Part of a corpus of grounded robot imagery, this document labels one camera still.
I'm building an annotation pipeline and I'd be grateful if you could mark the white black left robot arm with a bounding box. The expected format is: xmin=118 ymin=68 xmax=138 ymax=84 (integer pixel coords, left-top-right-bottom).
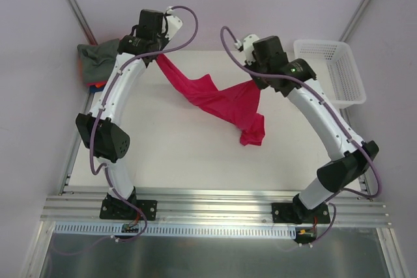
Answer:
xmin=76 ymin=7 xmax=182 ymax=218

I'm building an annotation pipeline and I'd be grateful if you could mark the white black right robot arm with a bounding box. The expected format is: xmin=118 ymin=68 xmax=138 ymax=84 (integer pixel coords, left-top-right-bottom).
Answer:
xmin=243 ymin=35 xmax=379 ymax=225

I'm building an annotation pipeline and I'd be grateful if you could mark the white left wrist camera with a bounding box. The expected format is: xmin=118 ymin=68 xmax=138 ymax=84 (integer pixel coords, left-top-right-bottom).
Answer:
xmin=162 ymin=7 xmax=183 ymax=41

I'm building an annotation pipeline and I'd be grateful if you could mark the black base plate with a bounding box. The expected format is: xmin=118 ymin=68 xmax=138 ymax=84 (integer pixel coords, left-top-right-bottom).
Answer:
xmin=271 ymin=202 xmax=330 ymax=225
xmin=99 ymin=198 xmax=158 ymax=221

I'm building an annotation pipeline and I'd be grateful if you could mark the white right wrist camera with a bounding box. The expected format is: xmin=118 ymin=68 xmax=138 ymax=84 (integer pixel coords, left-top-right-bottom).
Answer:
xmin=234 ymin=34 xmax=259 ymax=65

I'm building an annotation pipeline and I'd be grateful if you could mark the white slotted cable duct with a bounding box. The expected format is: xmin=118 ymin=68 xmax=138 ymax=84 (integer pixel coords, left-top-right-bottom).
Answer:
xmin=54 ymin=222 xmax=296 ymax=240

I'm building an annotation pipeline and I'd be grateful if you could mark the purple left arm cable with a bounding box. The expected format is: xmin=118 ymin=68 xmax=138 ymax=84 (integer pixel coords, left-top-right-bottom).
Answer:
xmin=89 ymin=5 xmax=199 ymax=243

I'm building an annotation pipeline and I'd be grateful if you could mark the white plastic mesh basket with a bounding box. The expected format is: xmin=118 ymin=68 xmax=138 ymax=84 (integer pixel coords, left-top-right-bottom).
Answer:
xmin=293 ymin=39 xmax=367 ymax=109

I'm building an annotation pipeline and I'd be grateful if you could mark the crimson pink t shirt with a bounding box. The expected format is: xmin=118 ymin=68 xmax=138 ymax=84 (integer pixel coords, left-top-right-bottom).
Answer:
xmin=156 ymin=55 xmax=265 ymax=146

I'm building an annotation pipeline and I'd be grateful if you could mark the aluminium frame rail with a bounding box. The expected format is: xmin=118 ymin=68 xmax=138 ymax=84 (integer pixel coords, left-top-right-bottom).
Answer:
xmin=40 ymin=186 xmax=394 ymax=228

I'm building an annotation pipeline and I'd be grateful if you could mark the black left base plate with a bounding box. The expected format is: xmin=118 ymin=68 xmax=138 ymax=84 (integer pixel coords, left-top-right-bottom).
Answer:
xmin=99 ymin=198 xmax=158 ymax=221

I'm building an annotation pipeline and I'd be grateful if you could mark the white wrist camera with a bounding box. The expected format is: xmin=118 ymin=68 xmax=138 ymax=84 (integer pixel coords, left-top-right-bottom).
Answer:
xmin=234 ymin=34 xmax=259 ymax=65
xmin=162 ymin=7 xmax=183 ymax=41

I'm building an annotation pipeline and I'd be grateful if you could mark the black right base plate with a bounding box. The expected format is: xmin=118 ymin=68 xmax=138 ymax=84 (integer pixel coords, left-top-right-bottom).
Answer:
xmin=271 ymin=202 xmax=330 ymax=225

